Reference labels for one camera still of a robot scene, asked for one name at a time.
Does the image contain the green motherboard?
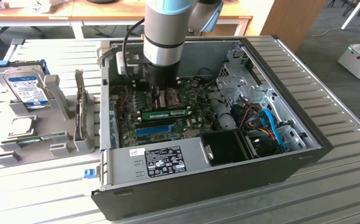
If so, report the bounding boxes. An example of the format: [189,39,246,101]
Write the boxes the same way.
[109,78,230,148]

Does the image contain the red and yellow power wires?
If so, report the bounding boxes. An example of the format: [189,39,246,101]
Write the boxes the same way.
[237,104,277,141]

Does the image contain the silver power supply unit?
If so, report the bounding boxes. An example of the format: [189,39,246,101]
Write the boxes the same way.
[104,137,214,188]

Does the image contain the wooden cabinet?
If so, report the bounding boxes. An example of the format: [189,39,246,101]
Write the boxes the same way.
[260,0,329,53]

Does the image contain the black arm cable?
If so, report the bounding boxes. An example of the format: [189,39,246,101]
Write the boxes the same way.
[122,18,145,69]

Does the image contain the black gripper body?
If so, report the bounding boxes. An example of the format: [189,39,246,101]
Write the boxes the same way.
[144,62,181,90]

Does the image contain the green RAM stick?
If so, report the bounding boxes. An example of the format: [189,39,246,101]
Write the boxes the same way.
[14,133,66,145]
[140,107,190,120]

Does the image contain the CPU socket with metal frame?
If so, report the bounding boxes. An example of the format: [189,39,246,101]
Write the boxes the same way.
[164,88,184,108]

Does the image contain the blue expansion slot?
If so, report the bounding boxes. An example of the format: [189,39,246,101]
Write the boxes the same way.
[134,125,172,136]

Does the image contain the black open PC case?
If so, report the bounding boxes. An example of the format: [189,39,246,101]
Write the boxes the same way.
[90,35,334,221]

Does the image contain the silver metal drive cage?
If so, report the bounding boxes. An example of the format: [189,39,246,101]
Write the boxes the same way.
[214,43,318,150]

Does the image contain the silver CPU chip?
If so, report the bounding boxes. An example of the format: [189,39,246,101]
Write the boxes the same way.
[6,117,34,138]

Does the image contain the wooden desk with white frame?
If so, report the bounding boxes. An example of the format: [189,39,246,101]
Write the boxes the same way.
[0,0,254,40]

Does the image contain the black expansion slot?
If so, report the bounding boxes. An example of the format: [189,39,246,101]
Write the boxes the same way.
[133,119,181,129]

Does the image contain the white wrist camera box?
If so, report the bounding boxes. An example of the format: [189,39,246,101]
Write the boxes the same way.
[114,51,144,76]

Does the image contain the grey parts rack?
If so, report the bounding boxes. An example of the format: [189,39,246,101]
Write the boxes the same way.
[0,74,101,168]

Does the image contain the red thin wire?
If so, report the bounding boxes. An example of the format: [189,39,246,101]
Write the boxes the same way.
[109,84,128,111]

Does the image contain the hard disk in blue caddy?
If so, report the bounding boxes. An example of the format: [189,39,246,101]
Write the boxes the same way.
[0,59,50,110]

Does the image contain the blue SATA wire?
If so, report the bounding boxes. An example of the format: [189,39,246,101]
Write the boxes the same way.
[260,109,289,150]

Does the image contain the graphics card with metal bracket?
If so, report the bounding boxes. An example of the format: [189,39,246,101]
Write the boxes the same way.
[73,69,89,141]

